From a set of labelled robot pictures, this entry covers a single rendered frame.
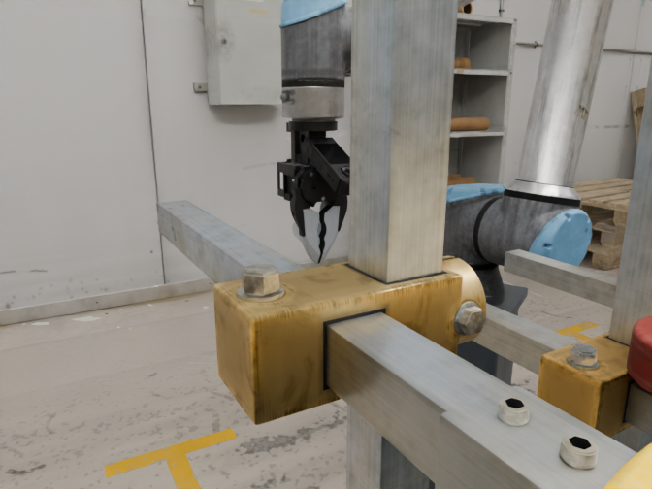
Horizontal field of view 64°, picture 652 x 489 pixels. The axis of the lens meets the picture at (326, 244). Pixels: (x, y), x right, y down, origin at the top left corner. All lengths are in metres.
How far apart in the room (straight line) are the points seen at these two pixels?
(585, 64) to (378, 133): 0.93
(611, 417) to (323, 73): 0.53
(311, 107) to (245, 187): 2.35
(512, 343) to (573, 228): 0.65
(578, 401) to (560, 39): 0.85
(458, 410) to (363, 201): 0.12
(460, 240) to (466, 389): 1.04
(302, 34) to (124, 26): 2.21
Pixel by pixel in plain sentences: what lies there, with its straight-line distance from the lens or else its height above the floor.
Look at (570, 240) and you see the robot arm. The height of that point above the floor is 0.80.
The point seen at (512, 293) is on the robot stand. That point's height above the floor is 0.60.
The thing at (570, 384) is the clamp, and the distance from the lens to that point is 0.43.
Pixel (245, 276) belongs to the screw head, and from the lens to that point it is 0.23.
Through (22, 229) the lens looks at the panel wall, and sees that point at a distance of 2.92.
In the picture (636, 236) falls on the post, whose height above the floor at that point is 0.96.
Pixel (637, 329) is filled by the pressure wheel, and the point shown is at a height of 0.91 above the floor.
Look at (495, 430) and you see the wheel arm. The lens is 0.17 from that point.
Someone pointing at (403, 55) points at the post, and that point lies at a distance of 0.24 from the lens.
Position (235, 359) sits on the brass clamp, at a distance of 0.24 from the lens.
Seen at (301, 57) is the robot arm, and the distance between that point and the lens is 0.74.
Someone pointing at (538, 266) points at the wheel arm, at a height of 0.83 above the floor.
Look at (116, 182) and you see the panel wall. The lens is 2.90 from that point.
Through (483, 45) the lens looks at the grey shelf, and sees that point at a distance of 3.76.
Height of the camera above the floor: 1.05
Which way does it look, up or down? 15 degrees down
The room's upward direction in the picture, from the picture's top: straight up
